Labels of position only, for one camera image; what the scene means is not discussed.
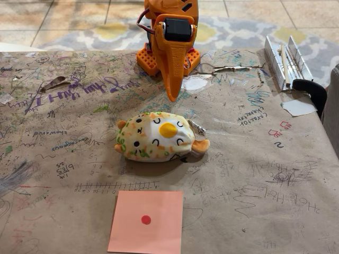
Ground red white servo cable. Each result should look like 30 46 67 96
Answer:
136 7 153 34

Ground thin wooden dowel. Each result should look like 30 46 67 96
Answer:
280 44 290 88

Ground white flat board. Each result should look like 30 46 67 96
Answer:
0 42 41 53

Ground pink square paper note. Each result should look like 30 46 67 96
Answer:
107 189 184 254

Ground aluminium miter box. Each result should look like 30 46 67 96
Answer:
264 35 314 92

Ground egg-patterned plush toy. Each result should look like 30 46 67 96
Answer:
114 111 211 163

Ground grey upholstered chair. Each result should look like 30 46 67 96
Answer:
321 63 339 162

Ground grey yellow patterned rug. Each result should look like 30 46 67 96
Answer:
37 15 339 88

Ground torn white paper piece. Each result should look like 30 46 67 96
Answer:
280 96 318 117

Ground black curved clamp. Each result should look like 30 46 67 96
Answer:
292 78 328 120

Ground dry brown leaf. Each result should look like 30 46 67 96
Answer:
39 76 71 93

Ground brown scribbled paper table cover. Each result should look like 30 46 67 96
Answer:
0 49 339 254

